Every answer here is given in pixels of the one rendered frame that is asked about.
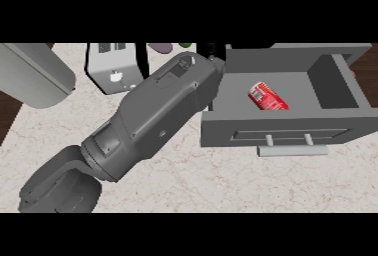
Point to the green vegetable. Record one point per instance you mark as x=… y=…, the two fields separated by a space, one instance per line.
x=185 y=44

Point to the pale grey toaster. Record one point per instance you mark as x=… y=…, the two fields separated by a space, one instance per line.
x=112 y=63

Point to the red can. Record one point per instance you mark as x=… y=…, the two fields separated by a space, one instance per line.
x=267 y=96

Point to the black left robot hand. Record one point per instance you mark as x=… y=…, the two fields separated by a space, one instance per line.
x=216 y=50

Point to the grey open drawer box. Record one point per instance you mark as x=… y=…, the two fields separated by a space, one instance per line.
x=246 y=73

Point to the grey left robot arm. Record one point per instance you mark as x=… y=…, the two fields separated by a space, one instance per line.
x=157 y=106

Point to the purple vegetable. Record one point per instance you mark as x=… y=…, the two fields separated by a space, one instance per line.
x=162 y=47

